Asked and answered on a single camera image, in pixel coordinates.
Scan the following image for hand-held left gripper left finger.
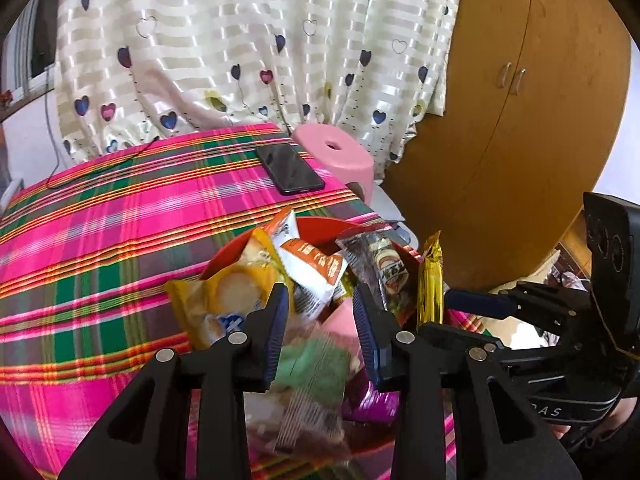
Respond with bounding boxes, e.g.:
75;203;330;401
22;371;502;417
59;282;291;480

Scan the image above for black cable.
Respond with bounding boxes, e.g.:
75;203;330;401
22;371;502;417
42;65;161;191

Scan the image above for brown snack packet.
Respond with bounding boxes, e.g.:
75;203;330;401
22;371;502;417
336;226;410;321

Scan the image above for cream heart-print curtain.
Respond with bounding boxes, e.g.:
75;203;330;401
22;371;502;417
52;0;466;171

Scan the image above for beige cloth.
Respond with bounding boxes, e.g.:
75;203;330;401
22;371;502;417
492;250;591;296

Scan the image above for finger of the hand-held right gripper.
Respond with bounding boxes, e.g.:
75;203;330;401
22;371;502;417
444;281;592;337
417;322;506;362

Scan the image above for person's right hand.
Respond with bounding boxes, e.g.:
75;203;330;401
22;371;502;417
550;392;640;441

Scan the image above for window frame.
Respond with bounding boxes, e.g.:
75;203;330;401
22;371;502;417
0;0;58;116

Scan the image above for yellow potato chip bag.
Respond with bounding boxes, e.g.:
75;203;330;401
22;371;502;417
165;227;296;351

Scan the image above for pink green plaid tablecloth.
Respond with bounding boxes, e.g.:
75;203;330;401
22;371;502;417
0;122;496;480

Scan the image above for purple snack packet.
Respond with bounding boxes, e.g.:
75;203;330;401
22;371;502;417
342;387;401;423

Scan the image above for black smartphone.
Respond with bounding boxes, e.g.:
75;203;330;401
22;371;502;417
255;144;326;197

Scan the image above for red round plastic basin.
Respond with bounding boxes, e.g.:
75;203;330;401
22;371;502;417
200;217;426;463

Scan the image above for white and orange snack packet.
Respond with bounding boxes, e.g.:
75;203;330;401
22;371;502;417
270;208;349;321

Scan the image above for gold foil snack bar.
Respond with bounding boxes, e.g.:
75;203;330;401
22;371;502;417
416;231;446;327

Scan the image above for mint green cookie packet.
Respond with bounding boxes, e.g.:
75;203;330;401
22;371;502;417
245;335;353;461

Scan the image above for pink plastic stool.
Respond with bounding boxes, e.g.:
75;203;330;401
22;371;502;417
292;122;375;201

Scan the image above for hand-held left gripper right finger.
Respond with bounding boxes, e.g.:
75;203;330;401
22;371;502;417
352;285;583;480

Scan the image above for pink snack packet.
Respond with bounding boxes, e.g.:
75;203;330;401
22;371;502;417
320;305;363;336

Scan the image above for wooden cabinet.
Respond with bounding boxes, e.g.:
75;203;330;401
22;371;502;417
385;0;640;293

